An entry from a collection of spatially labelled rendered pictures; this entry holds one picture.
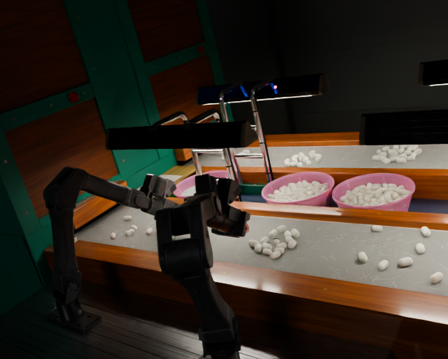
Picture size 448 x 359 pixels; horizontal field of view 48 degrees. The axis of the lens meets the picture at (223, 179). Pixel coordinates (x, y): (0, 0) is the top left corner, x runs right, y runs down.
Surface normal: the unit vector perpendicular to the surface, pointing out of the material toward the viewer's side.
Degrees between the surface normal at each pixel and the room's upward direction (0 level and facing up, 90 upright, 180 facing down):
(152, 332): 0
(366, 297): 0
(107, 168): 90
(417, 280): 0
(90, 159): 90
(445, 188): 90
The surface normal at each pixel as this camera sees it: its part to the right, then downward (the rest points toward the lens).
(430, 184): -0.55, 0.40
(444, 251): -0.22, -0.91
